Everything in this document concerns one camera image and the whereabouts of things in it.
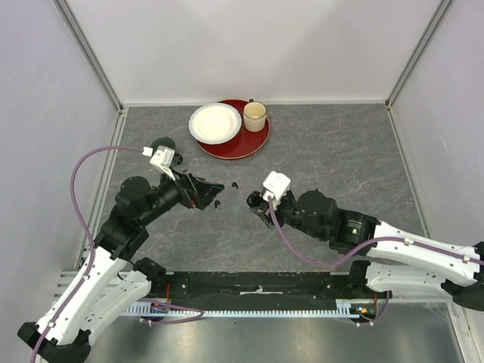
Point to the beige ceramic cup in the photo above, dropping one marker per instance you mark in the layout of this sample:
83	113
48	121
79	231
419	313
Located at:
254	116

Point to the dark green mug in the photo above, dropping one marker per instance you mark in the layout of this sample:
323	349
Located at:
169	143

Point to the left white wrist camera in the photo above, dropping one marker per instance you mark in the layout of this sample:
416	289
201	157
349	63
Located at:
161	159

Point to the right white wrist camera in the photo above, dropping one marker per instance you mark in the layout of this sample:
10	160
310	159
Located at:
274	187

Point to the slotted cable duct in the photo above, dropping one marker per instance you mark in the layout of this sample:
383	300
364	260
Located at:
342	310

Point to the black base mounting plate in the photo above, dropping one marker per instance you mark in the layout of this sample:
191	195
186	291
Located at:
261	291

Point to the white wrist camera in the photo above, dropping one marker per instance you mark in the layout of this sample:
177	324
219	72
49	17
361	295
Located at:
161	159
274	187

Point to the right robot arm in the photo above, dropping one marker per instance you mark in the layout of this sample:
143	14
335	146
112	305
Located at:
393	261

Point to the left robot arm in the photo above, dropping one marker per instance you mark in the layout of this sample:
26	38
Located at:
85	310

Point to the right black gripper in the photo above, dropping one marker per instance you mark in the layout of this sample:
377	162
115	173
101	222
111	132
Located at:
277	212

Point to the white paper plate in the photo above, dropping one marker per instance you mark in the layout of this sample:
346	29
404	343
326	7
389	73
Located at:
214	123

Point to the red round tray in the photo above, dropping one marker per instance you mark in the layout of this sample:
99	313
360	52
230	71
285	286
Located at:
245	143

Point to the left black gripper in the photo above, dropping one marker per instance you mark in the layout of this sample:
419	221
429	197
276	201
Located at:
197	189

